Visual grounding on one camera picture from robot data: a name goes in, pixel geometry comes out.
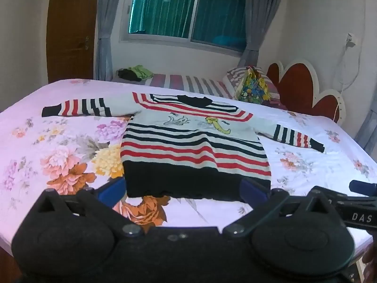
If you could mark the striped pillow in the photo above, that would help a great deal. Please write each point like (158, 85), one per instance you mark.
(232, 75)

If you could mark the sliding glass window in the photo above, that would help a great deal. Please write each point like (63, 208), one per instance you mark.
(176, 6)

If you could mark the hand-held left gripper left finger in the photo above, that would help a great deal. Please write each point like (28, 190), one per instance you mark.
(113, 192)

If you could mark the striped knit sweater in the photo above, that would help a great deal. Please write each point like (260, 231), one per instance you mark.
(191, 147)

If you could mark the person's right hand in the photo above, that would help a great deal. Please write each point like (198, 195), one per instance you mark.
(370, 261)

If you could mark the bed with floral sheet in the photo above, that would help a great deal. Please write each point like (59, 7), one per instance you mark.
(59, 141)

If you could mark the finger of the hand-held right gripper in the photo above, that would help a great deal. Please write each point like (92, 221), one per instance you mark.
(358, 201)
(360, 187)

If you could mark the colourful printed bag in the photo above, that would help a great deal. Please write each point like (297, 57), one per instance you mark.
(253, 88)

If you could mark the green garment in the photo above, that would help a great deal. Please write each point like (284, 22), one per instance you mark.
(142, 70)

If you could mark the bed with striped sheet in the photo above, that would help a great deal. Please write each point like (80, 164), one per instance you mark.
(182, 83)

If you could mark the grey-blue cloth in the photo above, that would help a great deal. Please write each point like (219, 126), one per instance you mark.
(369, 135)

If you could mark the red scalloped headboard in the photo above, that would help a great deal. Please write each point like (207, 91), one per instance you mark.
(297, 85)

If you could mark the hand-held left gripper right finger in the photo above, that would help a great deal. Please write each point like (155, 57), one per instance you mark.
(254, 193)

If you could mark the dark garment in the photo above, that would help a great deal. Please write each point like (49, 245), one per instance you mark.
(126, 74)

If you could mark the white wall socket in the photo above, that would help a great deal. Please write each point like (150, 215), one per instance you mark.
(351, 39)

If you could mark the brown wooden door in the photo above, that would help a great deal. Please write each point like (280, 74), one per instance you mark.
(70, 35)

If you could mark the grey curtain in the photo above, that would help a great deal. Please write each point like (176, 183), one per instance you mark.
(103, 35)
(262, 20)

